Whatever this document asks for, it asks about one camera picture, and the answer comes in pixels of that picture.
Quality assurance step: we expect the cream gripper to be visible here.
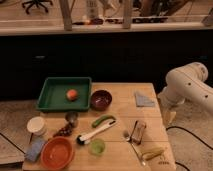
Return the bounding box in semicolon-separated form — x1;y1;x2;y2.
161;104;176;127

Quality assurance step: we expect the blue-grey towel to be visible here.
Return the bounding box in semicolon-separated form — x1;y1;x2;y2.
134;92;155;107

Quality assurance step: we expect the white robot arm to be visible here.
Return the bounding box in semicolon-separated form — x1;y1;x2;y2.
157;62;213;126

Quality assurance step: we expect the orange bowl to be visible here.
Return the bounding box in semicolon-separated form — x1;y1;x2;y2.
40;136;75;170

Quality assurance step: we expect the metal fork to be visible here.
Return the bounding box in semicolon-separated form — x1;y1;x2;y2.
123;130;146;167

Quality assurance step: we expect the green cucumber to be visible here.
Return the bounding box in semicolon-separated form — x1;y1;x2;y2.
91;115;116;128

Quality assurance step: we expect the small green cup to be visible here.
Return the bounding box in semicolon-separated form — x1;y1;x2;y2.
89;139;105;156

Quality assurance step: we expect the metal measuring cup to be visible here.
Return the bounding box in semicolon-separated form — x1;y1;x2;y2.
65;111;78;128

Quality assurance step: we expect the orange-red fruit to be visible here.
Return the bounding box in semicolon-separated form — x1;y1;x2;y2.
66;89;78;101

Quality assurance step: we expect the dark grape bunch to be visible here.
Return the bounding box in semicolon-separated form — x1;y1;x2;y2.
54;124;72;137

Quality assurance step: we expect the green plastic tray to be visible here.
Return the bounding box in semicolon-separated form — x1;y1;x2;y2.
37;77;92;112

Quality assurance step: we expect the white cup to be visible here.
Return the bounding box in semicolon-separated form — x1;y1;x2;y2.
27;116;46;136

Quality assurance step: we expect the blue sponge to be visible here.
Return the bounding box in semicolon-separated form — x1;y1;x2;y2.
25;138;46;162

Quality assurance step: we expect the black office chair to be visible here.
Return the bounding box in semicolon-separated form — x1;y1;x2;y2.
21;0;53;14

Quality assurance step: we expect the black cable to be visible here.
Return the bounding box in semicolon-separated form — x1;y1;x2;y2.
165;125;213;151

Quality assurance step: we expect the white-handled black brush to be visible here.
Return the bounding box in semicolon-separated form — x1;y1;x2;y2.
76;121;116;145

